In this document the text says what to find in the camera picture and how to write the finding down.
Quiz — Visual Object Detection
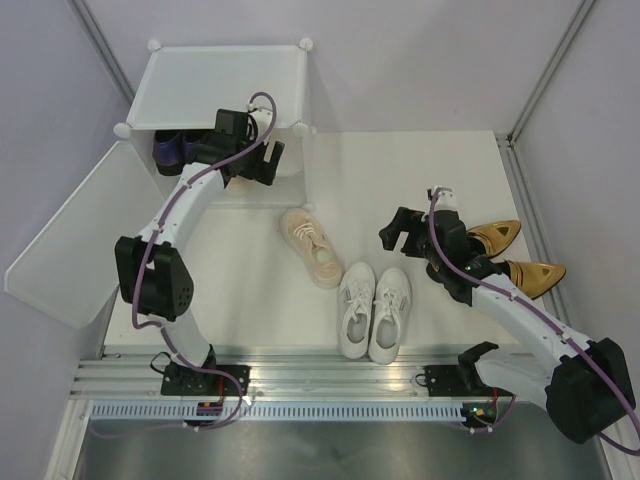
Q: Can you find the white slotted cable duct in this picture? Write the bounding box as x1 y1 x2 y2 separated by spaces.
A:
91 401 466 422

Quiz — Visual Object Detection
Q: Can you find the left aluminium frame post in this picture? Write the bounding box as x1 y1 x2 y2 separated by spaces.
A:
67 0 135 105

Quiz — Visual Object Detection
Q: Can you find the gold pointed shoe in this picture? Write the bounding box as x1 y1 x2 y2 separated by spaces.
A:
466 220 521 258
496 260 566 300

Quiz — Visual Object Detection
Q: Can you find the right white sneaker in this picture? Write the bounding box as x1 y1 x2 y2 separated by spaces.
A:
368 268 412 365

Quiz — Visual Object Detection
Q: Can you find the left white sneaker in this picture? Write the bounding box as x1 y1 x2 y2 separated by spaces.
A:
337 262 376 360

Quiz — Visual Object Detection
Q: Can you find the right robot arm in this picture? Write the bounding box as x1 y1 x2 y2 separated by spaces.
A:
379 207 636 444

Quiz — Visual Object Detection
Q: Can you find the purple loafer shoe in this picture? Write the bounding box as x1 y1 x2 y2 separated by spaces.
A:
182 129 209 165
152 130 184 177

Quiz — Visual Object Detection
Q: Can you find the aluminium rail base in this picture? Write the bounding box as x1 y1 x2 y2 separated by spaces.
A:
69 324 615 401

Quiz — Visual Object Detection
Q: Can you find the right aluminium frame post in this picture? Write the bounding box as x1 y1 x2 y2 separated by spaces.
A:
505 0 599 145

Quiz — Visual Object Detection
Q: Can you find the white cabinet door panel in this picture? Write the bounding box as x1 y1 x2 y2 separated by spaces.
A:
4 141 163 329

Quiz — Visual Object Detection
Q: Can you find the aluminium frame post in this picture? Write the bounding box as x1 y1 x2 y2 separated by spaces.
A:
505 0 599 145
67 0 135 105

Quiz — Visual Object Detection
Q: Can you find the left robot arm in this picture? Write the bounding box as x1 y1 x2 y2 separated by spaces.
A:
114 106 285 396

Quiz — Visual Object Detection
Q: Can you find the white sneaker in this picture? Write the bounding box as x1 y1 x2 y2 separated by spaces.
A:
368 268 412 365
337 262 376 360

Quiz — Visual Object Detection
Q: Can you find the white plastic shoe cabinet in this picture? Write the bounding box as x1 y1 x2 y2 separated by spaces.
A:
114 39 315 209

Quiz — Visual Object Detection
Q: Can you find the beige sneaker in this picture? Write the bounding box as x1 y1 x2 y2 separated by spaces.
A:
225 176 256 196
280 208 343 289

